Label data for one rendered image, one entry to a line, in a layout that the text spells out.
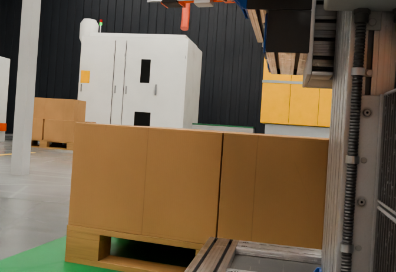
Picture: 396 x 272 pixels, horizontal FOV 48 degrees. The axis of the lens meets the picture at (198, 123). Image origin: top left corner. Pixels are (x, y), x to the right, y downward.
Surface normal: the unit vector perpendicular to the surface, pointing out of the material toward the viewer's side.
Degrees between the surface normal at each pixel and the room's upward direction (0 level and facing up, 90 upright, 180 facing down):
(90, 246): 90
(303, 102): 90
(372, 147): 90
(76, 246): 90
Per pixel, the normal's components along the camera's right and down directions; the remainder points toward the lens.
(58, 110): -0.23, -0.03
